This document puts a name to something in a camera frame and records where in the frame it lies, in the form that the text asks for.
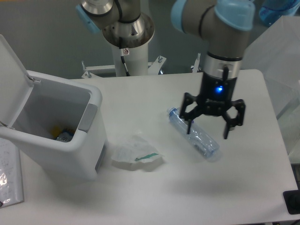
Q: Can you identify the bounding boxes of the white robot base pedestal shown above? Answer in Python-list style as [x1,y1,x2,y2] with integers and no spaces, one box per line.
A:
[102,13,155,75]

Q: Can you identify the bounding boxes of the blue plastic bag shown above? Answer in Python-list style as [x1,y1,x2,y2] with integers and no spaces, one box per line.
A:
[258,0,300,27]

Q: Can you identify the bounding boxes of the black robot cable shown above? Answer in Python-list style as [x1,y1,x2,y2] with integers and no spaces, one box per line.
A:
[118,37,131,77]

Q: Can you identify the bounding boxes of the crumpled white paper wrapper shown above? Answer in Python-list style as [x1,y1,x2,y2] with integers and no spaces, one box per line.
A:
[111,135,164,172]

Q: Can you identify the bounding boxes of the black device at edge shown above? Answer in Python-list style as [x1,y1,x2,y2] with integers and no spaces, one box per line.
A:
[283,190,300,215]

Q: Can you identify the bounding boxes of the white laminated paper sheet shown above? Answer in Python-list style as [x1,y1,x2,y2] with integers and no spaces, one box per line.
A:
[0,138,24,208]

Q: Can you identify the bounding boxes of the yellow trash inside can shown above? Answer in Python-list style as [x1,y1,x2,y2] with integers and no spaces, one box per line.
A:
[50,126,75,143]

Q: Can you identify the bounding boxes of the white push-button trash can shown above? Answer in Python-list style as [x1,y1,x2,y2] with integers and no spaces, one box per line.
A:
[0,37,107,180]

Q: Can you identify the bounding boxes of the white metal clamp bracket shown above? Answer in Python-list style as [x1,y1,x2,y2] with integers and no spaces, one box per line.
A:
[81,55,167,79]

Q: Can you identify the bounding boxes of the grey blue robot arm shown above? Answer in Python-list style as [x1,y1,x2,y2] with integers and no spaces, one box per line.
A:
[75,0,255,137]

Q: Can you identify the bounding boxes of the clear plastic water bottle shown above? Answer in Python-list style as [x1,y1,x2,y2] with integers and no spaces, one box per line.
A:
[166,107,223,162]

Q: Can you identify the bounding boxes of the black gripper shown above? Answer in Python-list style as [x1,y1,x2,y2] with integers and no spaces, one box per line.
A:
[180,73,246,139]

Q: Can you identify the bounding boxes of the metal clamp screw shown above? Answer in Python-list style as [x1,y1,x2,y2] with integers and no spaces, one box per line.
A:
[190,53,202,73]

